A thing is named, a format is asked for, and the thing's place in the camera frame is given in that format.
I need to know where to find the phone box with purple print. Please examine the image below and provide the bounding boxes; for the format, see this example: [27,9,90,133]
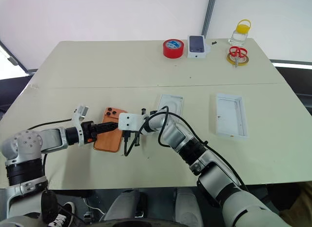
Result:
[187,35,212,59]

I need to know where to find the grey rounded shape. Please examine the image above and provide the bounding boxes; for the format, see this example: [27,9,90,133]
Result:
[175,187,204,227]
[104,188,148,223]

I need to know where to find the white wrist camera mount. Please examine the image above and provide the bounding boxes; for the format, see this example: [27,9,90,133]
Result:
[118,112,150,132]
[72,104,91,148]

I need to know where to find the orange smartphone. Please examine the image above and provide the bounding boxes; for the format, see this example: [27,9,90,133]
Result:
[93,106,129,153]

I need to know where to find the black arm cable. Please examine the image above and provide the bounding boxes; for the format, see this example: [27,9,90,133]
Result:
[27,118,74,192]
[145,106,248,192]
[123,129,147,157]

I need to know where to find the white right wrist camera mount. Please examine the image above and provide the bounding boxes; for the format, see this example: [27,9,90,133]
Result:
[118,112,150,132]

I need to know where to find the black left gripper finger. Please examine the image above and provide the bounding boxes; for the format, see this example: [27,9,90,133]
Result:
[97,121,119,131]
[97,127,117,140]

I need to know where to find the black sneaker with white laces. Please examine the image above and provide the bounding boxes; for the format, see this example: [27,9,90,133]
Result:
[47,201,77,227]

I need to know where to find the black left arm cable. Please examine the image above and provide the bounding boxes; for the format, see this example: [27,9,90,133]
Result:
[27,118,74,192]

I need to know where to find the red handled scissors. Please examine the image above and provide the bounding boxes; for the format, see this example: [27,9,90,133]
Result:
[229,46,248,68]

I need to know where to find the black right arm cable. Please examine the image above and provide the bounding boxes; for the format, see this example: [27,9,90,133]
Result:
[145,106,248,192]
[123,129,147,157]

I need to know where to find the yellow tape roll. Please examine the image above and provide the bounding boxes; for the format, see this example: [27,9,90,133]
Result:
[226,52,250,67]

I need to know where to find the grey window frame bar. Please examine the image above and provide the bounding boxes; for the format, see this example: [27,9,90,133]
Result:
[0,40,28,74]

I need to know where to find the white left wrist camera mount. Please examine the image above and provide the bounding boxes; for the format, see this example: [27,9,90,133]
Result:
[72,104,91,148]

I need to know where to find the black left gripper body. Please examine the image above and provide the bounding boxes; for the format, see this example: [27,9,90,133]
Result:
[81,120,98,145]

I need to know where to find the white phone box tray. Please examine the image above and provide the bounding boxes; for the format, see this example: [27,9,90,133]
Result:
[157,93,184,116]

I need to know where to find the grey metal pillar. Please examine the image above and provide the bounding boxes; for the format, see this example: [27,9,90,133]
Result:
[200,0,218,40]

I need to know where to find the red tape roll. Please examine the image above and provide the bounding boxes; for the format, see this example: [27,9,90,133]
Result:
[162,39,185,59]

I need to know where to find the clear jar with yellow lid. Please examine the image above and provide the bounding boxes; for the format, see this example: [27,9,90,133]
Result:
[228,19,252,46]

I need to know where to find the white phone box lid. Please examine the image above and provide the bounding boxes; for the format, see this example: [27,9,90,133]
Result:
[215,93,249,142]

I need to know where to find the tan trousers of bystander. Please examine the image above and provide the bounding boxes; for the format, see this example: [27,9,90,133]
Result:
[279,181,312,227]

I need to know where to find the thin white floor cable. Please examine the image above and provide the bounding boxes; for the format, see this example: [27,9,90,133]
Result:
[82,197,106,216]

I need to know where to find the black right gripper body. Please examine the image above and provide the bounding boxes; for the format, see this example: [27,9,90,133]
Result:
[122,130,140,147]

